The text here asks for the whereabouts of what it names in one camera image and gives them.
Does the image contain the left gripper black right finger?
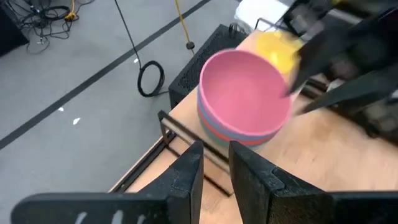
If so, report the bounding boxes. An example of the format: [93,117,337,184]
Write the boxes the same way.
[228,140,398,224]

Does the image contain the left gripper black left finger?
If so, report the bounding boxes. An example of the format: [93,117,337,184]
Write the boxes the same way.
[11,139,205,224]

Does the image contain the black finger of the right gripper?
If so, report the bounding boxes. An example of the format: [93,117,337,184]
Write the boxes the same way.
[297,70,398,114]
[281,37,349,98]

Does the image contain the yellow bowl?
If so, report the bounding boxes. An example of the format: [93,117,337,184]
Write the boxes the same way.
[255,29,305,77]

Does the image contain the pink bowl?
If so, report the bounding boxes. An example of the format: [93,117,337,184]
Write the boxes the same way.
[198,49,293,138]

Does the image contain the coral red bowl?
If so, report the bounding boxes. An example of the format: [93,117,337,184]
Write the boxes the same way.
[197,107,277,146]

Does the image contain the blue bowl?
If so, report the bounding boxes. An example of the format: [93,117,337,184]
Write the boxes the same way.
[197,91,279,141]

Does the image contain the black perforated metal box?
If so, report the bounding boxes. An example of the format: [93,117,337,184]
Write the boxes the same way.
[168,24,249,110]

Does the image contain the black floor box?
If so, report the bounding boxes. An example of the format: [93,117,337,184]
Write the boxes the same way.
[0,5,31,57]

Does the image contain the wooden shelf black metal frame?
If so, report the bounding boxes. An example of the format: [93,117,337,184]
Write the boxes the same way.
[157,17,398,197]

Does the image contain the black coiled cable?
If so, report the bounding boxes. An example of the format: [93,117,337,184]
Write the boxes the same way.
[113,0,170,98]

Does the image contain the yellow cable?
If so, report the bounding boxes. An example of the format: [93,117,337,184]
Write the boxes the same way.
[174,0,197,56]

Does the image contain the tangled black cables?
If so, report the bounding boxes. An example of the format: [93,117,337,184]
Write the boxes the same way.
[7,0,96,54]

